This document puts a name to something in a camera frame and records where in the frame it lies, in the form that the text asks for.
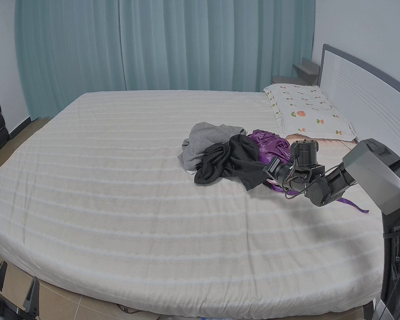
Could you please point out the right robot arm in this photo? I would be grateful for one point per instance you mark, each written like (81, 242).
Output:
(370, 168)

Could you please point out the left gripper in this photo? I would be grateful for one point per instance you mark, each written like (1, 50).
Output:
(6, 308)

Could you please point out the grey garment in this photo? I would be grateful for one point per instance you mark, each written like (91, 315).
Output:
(206, 138)

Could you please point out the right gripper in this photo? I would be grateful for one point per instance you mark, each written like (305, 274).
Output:
(281, 175)

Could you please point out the grey bedside table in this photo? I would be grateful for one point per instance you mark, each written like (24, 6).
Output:
(306, 70)

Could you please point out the purple garment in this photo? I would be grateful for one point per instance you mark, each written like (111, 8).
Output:
(270, 145)

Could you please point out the white printed pillow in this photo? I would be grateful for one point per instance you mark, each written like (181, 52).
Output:
(306, 112)

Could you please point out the black T-shirt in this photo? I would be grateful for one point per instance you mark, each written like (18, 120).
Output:
(240, 158)

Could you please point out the bed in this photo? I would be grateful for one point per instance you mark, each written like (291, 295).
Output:
(136, 185)

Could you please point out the blue-green curtain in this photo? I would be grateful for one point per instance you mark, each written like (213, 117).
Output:
(213, 32)
(70, 38)

